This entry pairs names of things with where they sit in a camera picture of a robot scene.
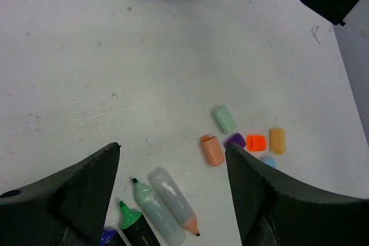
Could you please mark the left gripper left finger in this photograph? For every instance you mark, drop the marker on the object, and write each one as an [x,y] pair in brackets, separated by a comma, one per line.
[66,208]

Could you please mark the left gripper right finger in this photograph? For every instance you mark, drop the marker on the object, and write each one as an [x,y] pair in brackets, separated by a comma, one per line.
[273,208]

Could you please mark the purple black highlighter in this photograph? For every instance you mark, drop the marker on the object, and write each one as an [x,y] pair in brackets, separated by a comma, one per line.
[111,238]

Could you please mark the light blue cap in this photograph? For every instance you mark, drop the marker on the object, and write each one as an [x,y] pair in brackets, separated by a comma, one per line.
[269,161]

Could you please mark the green cap black highlighter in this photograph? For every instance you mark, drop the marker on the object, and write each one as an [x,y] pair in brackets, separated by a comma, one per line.
[136,228]

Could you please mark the orange neon cap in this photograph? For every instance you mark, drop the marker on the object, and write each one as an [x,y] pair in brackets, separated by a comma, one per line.
[256,143]

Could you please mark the yellow pastel cap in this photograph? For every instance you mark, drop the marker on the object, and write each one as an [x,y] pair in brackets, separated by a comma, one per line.
[277,140]

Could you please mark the purple cap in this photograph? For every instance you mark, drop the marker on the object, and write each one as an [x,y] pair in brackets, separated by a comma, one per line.
[236,138]

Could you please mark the orange pastel cap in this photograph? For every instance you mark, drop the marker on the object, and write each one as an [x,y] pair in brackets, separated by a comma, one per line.
[212,150]

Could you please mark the green pastel highlighter body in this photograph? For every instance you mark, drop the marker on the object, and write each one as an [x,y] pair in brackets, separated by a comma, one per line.
[158,213]

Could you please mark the green pastel cap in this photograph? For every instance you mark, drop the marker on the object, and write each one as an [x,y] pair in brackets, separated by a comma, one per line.
[224,119]

